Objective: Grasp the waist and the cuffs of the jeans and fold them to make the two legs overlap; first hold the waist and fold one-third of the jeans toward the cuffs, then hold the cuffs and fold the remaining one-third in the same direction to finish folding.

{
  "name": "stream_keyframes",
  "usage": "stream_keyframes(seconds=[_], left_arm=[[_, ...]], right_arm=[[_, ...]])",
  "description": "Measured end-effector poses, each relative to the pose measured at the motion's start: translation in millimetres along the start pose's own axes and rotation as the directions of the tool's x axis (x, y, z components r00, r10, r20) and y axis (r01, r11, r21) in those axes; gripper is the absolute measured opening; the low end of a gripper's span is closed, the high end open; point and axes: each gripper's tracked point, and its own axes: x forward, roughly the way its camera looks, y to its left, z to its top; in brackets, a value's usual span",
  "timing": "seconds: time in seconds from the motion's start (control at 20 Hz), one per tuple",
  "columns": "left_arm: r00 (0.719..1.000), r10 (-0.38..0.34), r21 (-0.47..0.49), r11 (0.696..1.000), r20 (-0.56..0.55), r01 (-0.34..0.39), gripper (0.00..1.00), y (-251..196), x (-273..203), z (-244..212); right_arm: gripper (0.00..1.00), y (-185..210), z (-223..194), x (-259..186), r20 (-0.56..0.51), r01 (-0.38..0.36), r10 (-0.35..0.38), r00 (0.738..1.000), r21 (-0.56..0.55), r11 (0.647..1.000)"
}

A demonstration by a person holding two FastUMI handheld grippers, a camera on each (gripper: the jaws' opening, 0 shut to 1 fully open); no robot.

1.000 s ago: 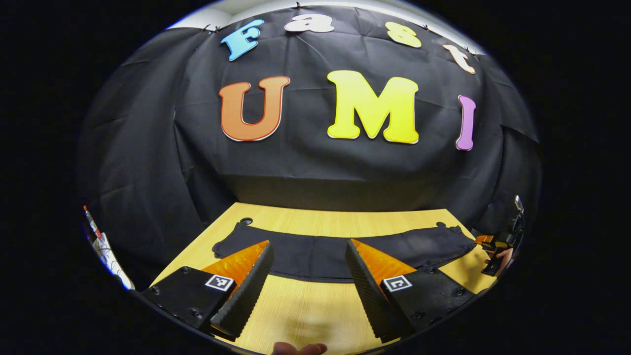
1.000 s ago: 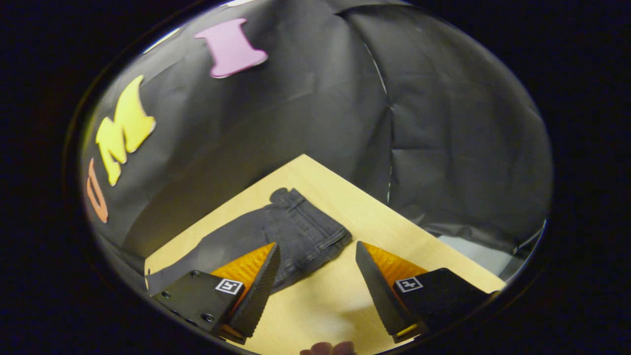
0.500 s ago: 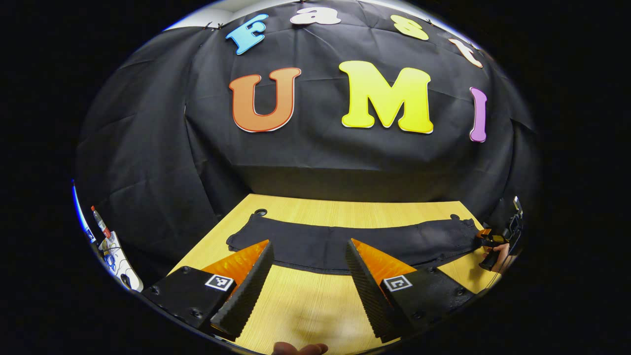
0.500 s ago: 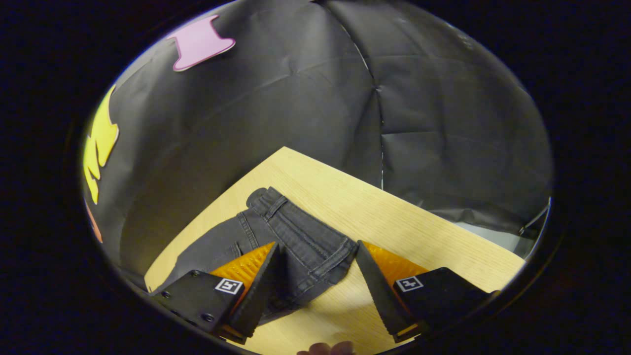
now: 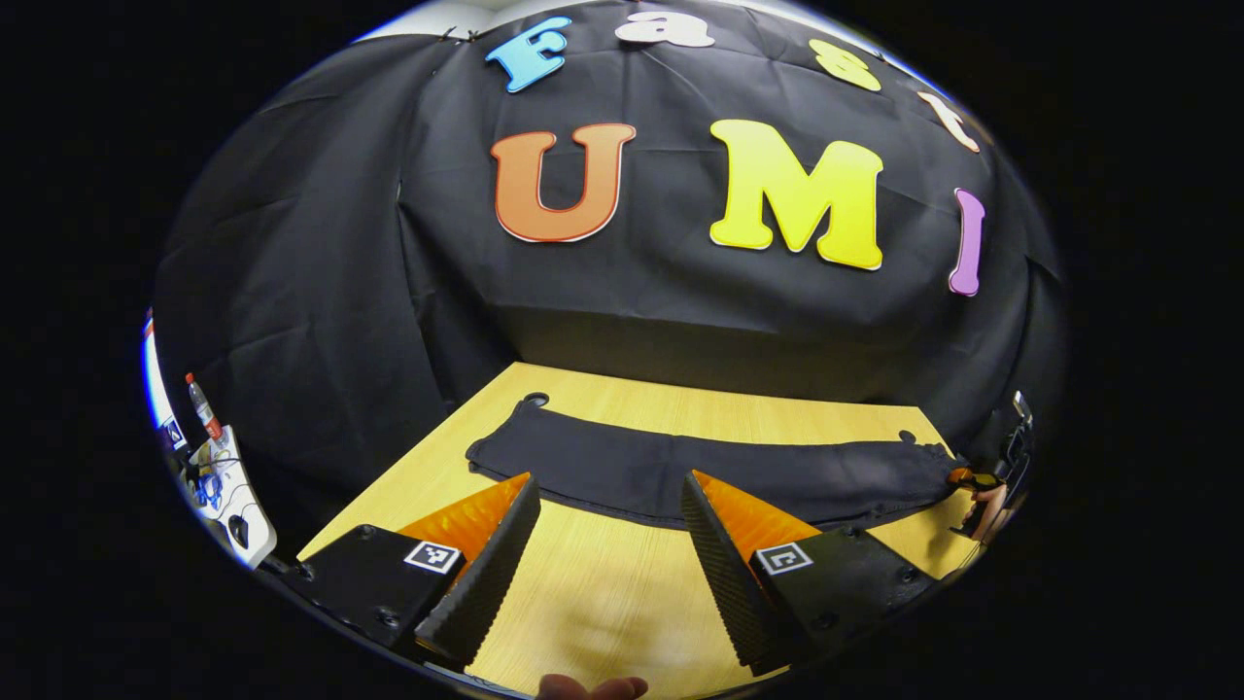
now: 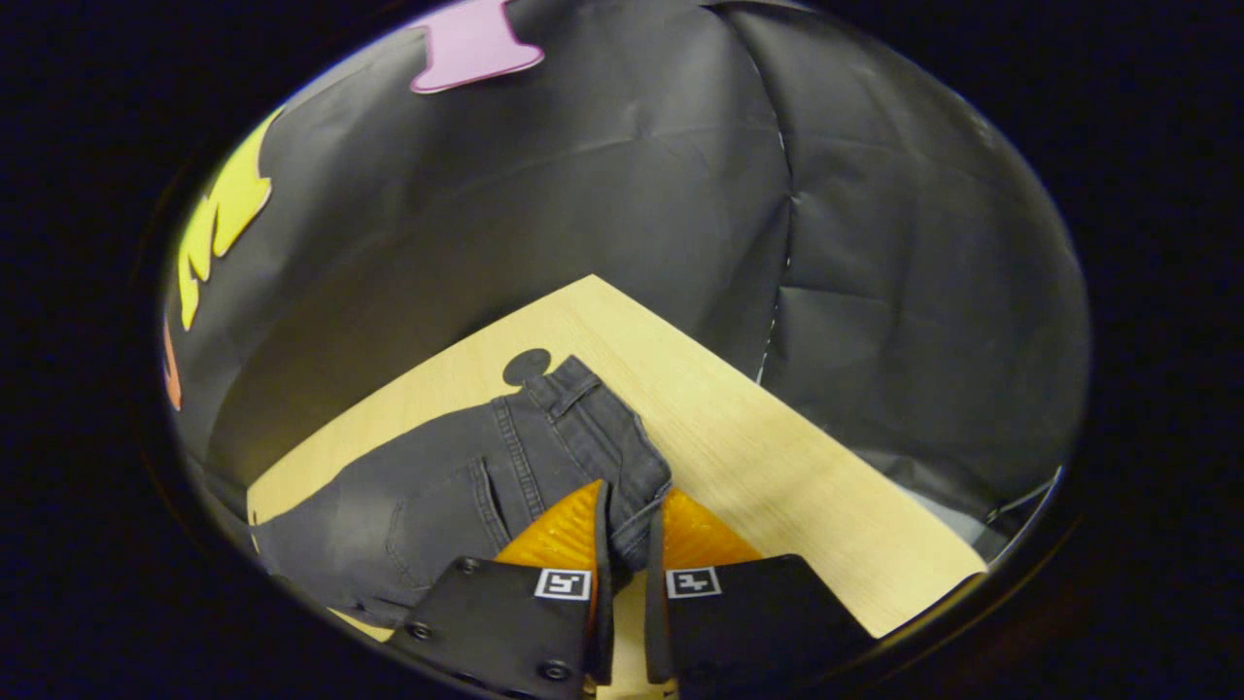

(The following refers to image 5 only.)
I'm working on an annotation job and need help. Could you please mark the white side table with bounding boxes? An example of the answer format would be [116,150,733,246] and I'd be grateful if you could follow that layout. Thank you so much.
[183,426,279,571]

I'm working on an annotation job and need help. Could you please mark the dark jeans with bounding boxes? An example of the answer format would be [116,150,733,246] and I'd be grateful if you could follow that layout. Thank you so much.
[465,394,973,533]

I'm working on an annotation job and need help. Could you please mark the red-capped plastic bottle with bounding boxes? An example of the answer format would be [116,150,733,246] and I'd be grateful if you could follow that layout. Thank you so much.
[185,372,225,440]

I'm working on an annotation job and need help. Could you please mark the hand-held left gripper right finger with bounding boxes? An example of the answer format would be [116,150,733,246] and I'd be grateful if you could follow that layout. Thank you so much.
[679,471,942,679]

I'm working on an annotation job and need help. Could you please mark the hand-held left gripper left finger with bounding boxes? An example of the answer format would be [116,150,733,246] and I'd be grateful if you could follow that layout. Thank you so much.
[290,472,542,670]

